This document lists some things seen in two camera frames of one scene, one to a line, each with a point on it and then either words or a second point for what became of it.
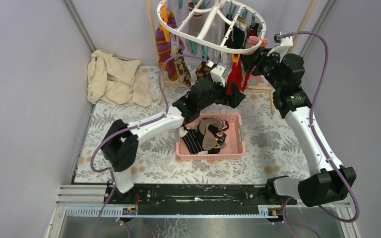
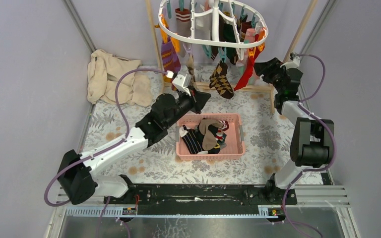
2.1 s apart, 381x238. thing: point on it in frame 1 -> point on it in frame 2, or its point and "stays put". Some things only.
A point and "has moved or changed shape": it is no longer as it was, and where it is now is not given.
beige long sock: x=210 y=141 stays put
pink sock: x=253 y=40 -> x=242 y=66
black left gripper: x=231 y=99 -> x=198 y=100
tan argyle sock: x=183 y=72 -> x=190 y=67
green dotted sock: x=238 y=37 -> x=227 y=34
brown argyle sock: x=203 y=71 has moved or changed shape
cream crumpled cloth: x=113 y=80 stays put
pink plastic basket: x=234 y=141 stays put
